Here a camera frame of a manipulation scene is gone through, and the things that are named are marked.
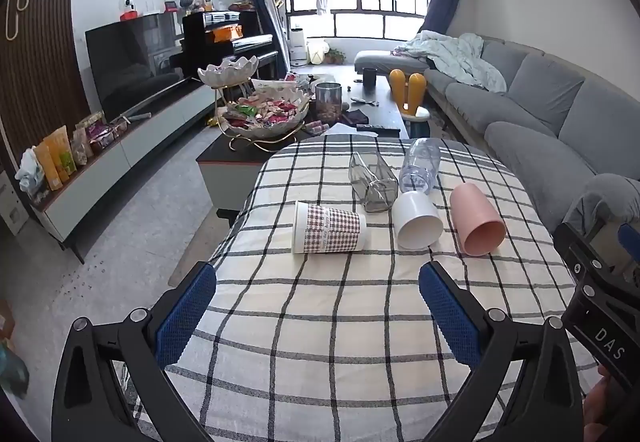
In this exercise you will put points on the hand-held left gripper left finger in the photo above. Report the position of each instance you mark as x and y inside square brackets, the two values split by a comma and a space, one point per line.
[184, 319]

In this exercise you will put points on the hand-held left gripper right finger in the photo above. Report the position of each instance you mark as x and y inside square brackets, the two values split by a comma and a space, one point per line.
[449, 319]

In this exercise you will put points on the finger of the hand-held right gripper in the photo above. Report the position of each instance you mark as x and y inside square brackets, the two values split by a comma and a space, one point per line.
[629, 238]
[572, 249]

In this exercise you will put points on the pink plastic cup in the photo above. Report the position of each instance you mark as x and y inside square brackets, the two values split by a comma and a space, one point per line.
[472, 212]

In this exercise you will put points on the white plastic cup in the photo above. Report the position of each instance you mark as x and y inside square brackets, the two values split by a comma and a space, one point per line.
[415, 217]

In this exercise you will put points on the houndstooth pattern paper cup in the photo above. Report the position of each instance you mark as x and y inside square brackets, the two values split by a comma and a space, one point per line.
[332, 228]

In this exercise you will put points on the clear grey glass cup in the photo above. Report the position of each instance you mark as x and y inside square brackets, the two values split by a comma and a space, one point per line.
[372, 182]

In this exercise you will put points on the person's right hand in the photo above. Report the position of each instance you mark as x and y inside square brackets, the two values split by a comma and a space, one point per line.
[602, 404]

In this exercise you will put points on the black white checked tablecloth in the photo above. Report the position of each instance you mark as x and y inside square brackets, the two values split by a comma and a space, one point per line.
[325, 327]

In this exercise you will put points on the clear plastic water bottle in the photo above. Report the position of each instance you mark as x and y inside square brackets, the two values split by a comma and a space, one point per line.
[421, 164]

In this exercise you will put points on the grey sectional sofa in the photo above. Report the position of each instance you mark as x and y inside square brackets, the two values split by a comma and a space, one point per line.
[530, 97]

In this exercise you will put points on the dark coffee table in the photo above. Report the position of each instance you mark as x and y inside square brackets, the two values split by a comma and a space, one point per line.
[230, 162]

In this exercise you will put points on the white television cabinet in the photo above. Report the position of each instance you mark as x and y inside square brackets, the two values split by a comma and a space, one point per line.
[150, 137]

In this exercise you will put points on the black remote control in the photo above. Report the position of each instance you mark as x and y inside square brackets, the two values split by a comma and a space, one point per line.
[377, 127]

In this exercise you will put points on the dark red snack packets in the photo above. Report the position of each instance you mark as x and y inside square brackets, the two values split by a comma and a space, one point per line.
[100, 132]

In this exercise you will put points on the large orange snack packet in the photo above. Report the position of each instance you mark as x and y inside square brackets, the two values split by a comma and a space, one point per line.
[60, 154]

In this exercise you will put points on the small orange snack packet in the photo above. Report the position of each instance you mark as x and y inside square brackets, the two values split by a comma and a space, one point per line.
[44, 167]

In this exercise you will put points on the grey remote control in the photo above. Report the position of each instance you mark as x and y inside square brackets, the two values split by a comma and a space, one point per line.
[137, 116]

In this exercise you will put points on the white paper sheet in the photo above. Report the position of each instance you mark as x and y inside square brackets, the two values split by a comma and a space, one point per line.
[350, 132]

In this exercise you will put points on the white crumpled cloth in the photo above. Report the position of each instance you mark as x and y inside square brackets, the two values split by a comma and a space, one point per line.
[27, 172]

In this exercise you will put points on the yellow rabbit ear ornament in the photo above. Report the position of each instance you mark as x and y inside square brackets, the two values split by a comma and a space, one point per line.
[416, 92]

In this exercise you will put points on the pile of wrapped candies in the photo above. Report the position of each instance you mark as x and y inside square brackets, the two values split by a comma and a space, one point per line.
[265, 112]

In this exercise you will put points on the pale green crumpled blanket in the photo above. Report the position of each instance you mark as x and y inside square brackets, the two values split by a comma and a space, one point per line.
[460, 54]

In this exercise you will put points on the metal spoon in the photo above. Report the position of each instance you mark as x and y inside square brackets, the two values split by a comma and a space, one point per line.
[362, 100]

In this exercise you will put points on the glass jar of nuts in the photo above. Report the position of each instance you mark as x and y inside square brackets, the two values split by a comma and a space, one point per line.
[328, 104]

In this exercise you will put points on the white tiered bowl stand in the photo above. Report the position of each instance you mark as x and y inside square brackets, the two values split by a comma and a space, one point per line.
[227, 69]

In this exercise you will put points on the black mug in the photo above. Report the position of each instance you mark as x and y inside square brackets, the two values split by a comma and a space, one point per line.
[369, 77]

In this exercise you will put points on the black flat television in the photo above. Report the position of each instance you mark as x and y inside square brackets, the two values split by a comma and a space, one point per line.
[125, 57]

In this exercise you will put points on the black upright piano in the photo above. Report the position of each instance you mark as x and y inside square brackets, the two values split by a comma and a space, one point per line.
[220, 47]

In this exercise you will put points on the potted green plant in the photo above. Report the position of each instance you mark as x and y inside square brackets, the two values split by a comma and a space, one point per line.
[335, 56]

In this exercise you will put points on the white air purifier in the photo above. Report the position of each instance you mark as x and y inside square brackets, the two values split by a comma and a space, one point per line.
[297, 47]

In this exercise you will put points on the pale yellow bin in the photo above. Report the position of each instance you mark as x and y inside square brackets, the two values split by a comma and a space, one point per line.
[317, 53]

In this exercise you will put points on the white security camera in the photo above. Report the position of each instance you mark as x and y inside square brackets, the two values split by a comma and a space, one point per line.
[131, 5]

